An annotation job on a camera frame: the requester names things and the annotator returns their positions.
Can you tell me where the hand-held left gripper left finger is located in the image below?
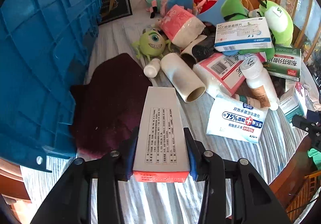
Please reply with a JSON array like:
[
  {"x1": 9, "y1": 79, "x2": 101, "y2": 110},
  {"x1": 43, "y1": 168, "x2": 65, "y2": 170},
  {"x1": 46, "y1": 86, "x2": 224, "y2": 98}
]
[{"x1": 30, "y1": 127, "x2": 140, "y2": 224}]

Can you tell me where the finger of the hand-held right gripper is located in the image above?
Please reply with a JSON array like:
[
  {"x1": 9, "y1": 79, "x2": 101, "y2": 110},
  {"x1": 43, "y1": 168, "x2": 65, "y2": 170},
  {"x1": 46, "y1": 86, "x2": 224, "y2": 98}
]
[
  {"x1": 292, "y1": 115, "x2": 321, "y2": 149},
  {"x1": 307, "y1": 109, "x2": 321, "y2": 121}
]

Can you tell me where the black bag roll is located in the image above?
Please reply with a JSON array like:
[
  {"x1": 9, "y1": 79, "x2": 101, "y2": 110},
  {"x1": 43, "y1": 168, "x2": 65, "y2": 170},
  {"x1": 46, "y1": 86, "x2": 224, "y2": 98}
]
[{"x1": 192, "y1": 36, "x2": 216, "y2": 60}]

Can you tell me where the black gold framed picture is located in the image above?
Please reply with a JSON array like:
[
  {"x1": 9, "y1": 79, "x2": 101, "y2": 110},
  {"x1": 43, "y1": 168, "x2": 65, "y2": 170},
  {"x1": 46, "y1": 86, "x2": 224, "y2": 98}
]
[{"x1": 97, "y1": 0, "x2": 133, "y2": 26}]

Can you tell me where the teal pink small plush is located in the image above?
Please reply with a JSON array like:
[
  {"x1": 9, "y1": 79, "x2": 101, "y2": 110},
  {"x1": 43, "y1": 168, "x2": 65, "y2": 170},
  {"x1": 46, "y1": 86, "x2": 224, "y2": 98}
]
[{"x1": 145, "y1": 0, "x2": 166, "y2": 19}]

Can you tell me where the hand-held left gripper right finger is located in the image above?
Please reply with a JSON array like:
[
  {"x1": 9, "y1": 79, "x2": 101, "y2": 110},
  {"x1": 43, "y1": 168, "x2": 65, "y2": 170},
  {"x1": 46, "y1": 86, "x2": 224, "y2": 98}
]
[{"x1": 183, "y1": 127, "x2": 291, "y2": 224}]

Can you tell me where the small white bottle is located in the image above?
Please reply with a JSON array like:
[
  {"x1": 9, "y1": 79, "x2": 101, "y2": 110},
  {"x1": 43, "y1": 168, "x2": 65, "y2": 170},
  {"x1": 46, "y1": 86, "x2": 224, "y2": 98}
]
[{"x1": 143, "y1": 58, "x2": 161, "y2": 78}]

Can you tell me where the crumpled white tissue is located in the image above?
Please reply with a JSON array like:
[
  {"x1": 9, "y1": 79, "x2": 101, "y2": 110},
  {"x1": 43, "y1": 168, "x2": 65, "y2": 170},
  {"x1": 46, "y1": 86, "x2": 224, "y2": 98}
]
[{"x1": 302, "y1": 83, "x2": 319, "y2": 104}]

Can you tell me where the long white orange-ended box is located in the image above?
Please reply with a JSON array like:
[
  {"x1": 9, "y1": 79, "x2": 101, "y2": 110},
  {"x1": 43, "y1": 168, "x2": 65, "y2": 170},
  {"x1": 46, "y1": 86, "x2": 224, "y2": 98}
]
[{"x1": 132, "y1": 86, "x2": 191, "y2": 183}]

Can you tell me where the round wooden desktop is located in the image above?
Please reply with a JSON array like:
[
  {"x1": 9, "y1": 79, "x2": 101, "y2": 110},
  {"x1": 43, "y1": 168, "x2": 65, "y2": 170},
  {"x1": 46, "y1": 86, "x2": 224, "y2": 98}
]
[{"x1": 0, "y1": 134, "x2": 314, "y2": 204}]

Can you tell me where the green frog plush white belly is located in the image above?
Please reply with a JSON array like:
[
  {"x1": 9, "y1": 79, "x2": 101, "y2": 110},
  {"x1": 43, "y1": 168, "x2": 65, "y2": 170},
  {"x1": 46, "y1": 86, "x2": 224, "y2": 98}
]
[{"x1": 258, "y1": 0, "x2": 294, "y2": 48}]

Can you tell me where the narrow white teal box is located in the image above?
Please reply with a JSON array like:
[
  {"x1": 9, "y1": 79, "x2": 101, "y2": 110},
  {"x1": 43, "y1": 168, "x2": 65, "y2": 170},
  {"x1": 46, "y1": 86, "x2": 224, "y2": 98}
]
[{"x1": 278, "y1": 86, "x2": 308, "y2": 120}]

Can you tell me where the maroon knit hat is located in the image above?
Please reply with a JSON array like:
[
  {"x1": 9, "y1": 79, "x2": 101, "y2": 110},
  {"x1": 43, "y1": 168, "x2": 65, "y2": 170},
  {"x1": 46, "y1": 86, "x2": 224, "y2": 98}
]
[{"x1": 70, "y1": 53, "x2": 154, "y2": 160}]

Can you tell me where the white pink barcode pack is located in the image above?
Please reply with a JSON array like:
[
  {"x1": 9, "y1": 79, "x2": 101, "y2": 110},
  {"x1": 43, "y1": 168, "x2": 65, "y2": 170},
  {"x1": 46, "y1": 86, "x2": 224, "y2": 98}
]
[{"x1": 192, "y1": 52, "x2": 251, "y2": 99}]

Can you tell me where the white green tube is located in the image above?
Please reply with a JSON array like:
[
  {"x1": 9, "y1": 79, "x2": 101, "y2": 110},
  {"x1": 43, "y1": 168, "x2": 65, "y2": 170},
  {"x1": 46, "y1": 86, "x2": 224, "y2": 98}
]
[{"x1": 234, "y1": 93, "x2": 271, "y2": 109}]

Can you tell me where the white blue medicine box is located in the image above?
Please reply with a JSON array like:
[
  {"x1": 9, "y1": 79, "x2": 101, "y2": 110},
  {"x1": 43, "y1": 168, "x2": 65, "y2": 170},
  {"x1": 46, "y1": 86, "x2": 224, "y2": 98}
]
[{"x1": 214, "y1": 17, "x2": 275, "y2": 53}]

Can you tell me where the blue plastic crate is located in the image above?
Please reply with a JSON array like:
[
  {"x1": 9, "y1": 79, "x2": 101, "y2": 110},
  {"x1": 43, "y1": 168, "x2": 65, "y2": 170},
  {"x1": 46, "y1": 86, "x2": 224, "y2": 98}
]
[{"x1": 0, "y1": 0, "x2": 103, "y2": 172}]

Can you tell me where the green one-eyed monster plush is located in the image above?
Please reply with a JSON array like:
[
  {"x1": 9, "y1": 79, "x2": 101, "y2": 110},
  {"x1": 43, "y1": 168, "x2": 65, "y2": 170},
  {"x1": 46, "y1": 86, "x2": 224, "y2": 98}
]
[{"x1": 131, "y1": 28, "x2": 171, "y2": 61}]

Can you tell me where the large white paper roll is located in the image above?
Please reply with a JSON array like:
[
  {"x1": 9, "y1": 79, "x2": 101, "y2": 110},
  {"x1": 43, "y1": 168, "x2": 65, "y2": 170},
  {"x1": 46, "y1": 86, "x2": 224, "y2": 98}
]
[{"x1": 160, "y1": 53, "x2": 206, "y2": 103}]

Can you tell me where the white roll brown core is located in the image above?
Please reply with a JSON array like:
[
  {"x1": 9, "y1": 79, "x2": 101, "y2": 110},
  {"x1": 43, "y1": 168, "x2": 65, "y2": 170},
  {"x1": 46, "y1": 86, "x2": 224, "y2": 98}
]
[{"x1": 180, "y1": 36, "x2": 209, "y2": 69}]

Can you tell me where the white blue wet wipes pack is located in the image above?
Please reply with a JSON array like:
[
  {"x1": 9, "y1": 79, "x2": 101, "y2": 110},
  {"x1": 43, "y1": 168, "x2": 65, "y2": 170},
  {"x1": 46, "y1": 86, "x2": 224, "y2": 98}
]
[{"x1": 205, "y1": 90, "x2": 269, "y2": 144}]

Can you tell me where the white pill bottle orange label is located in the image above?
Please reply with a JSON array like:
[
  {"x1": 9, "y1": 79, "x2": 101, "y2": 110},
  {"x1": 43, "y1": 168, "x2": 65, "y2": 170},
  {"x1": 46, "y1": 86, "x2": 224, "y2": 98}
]
[{"x1": 239, "y1": 55, "x2": 279, "y2": 110}]

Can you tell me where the large green plush toy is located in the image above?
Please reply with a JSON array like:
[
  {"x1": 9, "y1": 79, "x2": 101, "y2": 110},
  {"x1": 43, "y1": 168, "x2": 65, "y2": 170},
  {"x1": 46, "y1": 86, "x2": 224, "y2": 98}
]
[{"x1": 220, "y1": 0, "x2": 275, "y2": 57}]

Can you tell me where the blue round pig plush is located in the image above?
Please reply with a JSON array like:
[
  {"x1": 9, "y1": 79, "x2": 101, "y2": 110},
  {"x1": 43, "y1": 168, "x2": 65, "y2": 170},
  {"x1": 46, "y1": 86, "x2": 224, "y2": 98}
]
[{"x1": 163, "y1": 0, "x2": 195, "y2": 14}]

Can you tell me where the pink tissue pack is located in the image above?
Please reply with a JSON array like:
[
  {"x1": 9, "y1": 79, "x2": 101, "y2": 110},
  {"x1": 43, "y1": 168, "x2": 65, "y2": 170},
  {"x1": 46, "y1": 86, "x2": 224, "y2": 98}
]
[{"x1": 159, "y1": 4, "x2": 206, "y2": 48}]

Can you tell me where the green white medicine box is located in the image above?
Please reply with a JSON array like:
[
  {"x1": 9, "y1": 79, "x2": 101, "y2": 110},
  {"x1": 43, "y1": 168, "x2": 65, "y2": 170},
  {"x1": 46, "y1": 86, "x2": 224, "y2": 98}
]
[{"x1": 263, "y1": 47, "x2": 302, "y2": 82}]

